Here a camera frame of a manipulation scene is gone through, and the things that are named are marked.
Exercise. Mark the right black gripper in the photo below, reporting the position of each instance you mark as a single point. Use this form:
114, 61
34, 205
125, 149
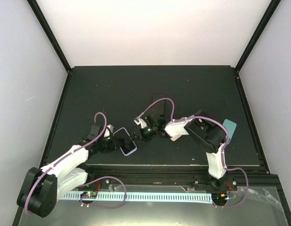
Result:
141, 137

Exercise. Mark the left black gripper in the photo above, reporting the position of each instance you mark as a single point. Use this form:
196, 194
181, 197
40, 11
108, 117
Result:
115, 145

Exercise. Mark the lilac phone case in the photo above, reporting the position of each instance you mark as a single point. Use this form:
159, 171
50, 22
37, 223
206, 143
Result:
130, 153

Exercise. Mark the red-edged black phone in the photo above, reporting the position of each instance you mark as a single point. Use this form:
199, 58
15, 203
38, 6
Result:
159, 97

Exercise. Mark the teal phone case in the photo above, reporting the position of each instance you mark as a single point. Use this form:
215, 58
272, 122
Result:
231, 127

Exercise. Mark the beige phone case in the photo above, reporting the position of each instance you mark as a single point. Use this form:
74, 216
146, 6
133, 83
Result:
174, 138

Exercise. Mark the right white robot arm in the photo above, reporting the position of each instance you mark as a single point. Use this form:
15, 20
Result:
211, 136

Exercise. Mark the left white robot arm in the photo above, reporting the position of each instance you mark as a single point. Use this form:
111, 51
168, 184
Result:
43, 187

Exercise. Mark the left controller board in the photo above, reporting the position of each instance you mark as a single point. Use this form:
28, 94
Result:
88, 195

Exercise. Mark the controller board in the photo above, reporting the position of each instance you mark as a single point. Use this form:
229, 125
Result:
88, 195
222, 196

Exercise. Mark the right controller board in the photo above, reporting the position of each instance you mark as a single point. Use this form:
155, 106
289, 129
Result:
222, 196

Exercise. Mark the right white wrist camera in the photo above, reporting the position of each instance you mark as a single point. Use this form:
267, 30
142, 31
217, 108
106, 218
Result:
140, 122

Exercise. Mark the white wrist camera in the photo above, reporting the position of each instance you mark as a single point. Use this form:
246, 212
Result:
109, 130
140, 122

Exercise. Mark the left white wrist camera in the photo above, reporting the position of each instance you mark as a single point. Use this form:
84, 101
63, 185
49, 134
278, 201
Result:
109, 130

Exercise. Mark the white slotted cable duct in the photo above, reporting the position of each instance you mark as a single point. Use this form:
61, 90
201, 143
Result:
142, 197

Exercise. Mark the black front aluminium rail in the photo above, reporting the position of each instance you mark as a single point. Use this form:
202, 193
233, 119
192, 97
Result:
195, 178

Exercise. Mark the left black frame post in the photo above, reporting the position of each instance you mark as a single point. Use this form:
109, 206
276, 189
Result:
49, 33

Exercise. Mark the black frame post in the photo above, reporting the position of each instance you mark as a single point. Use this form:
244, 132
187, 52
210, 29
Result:
49, 33
270, 10

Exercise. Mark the right black frame post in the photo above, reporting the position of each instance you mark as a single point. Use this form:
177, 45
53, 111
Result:
270, 10

